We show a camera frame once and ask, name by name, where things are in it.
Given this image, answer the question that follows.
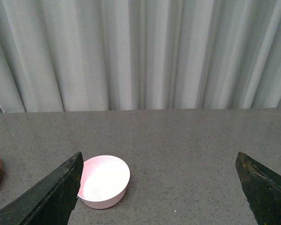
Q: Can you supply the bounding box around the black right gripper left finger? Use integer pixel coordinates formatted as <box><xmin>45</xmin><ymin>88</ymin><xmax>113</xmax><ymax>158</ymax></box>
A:
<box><xmin>0</xmin><ymin>152</ymin><xmax>83</xmax><ymax>225</ymax></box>

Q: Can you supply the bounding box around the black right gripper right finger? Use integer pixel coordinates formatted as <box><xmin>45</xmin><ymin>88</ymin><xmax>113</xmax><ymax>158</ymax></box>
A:
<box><xmin>236</xmin><ymin>152</ymin><xmax>281</xmax><ymax>225</ymax></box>

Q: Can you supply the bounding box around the pale pink bowl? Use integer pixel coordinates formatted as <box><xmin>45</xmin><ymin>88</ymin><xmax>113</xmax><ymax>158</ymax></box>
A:
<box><xmin>77</xmin><ymin>155</ymin><xmax>130</xmax><ymax>210</ymax></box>

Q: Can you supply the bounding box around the grey-white curtain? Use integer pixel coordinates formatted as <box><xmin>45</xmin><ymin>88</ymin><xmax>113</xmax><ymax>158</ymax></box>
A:
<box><xmin>0</xmin><ymin>0</ymin><xmax>281</xmax><ymax>113</ymax></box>

